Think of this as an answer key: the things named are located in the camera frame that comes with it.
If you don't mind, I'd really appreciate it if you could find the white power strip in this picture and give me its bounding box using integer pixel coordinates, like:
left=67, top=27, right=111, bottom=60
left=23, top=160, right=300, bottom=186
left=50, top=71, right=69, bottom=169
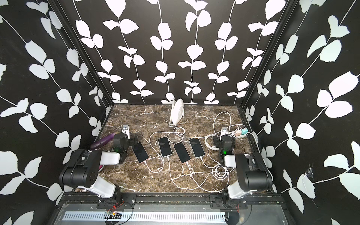
left=226, top=128, right=248, bottom=138

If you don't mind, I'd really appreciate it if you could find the white perforated strip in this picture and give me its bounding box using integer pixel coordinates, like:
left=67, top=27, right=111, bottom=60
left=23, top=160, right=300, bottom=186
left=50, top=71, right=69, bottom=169
left=61, top=211, right=226, bottom=223

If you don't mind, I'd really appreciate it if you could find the black phone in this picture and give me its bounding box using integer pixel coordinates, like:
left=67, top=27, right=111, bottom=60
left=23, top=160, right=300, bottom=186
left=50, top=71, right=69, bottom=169
left=174, top=142, right=191, bottom=163
left=189, top=138, right=205, bottom=158
left=158, top=137, right=172, bottom=157
left=132, top=142, right=149, bottom=163

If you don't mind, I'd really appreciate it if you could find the black front rail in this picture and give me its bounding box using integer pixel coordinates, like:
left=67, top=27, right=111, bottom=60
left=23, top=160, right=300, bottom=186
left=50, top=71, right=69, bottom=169
left=58, top=192, right=287, bottom=211

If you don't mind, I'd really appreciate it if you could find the white plate in rack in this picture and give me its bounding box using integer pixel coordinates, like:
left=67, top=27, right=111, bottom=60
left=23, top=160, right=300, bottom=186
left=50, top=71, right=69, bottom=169
left=171, top=98, right=185, bottom=125

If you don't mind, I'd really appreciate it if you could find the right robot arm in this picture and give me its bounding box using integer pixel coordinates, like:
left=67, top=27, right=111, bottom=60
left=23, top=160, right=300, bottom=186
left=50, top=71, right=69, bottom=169
left=218, top=127, right=273, bottom=199

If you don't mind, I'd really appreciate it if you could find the purple eggplant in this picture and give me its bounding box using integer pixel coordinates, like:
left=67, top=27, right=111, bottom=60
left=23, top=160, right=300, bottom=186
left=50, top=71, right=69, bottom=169
left=90, top=132, right=117, bottom=150

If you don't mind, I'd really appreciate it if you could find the white charging cable bundle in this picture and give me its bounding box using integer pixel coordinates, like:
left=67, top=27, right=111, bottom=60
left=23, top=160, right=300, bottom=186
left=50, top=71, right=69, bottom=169
left=142, top=111, right=249, bottom=193

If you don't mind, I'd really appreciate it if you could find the clear plate rack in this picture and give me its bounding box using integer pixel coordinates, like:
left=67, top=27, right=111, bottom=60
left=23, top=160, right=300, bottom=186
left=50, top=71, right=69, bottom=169
left=168, top=100, right=185, bottom=126

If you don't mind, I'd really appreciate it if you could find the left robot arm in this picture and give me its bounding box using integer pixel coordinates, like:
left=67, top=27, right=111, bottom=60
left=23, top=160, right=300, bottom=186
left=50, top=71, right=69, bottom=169
left=59, top=125, right=130, bottom=202

